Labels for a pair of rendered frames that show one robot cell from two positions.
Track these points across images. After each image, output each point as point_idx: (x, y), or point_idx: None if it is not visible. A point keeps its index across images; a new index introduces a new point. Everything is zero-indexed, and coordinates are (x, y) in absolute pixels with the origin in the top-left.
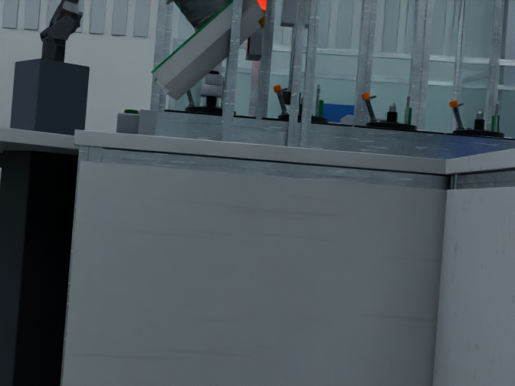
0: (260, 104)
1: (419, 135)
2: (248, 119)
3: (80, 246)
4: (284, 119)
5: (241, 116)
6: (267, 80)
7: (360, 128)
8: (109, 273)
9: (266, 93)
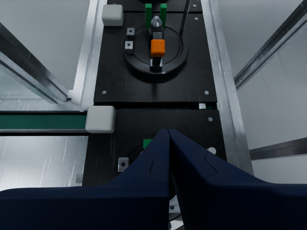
0: (42, 78)
1: None
2: (242, 122)
3: None
4: (177, 70)
5: (221, 129)
6: (3, 30)
7: (219, 13)
8: None
9: (28, 55)
